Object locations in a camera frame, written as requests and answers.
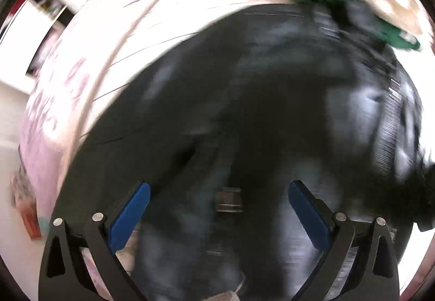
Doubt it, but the white drawer shelf unit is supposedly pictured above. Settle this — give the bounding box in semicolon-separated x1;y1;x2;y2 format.
1;0;74;78

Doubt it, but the bed with floral cover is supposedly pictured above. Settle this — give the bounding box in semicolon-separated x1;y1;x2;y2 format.
19;0;434;300

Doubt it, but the black leather jacket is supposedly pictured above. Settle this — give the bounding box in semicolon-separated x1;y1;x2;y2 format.
52;4;434;300

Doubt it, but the green striped folded garment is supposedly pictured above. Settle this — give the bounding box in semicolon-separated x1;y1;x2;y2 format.
297;0;420;51

